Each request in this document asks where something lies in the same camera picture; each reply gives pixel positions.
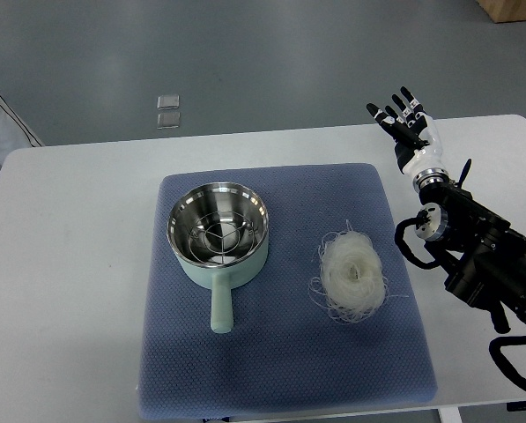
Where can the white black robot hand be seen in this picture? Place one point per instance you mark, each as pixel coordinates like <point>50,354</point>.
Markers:
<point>418,144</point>

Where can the white vermicelli bundle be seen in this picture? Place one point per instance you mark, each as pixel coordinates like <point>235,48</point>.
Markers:
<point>351,286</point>

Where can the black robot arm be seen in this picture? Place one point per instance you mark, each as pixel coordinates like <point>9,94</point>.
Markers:
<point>484,257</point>

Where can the mint green steel pot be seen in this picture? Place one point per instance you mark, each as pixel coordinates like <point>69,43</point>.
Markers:
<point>214,202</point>

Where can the wooden box corner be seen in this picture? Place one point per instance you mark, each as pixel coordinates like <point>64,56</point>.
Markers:
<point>506,11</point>

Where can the blue textured mat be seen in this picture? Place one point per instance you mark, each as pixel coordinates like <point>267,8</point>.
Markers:
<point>284,353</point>

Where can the upper floor metal plate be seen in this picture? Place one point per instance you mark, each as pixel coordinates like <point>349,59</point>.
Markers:
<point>168,101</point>

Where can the wire steaming rack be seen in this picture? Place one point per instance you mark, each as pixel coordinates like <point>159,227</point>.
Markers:
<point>220,242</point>

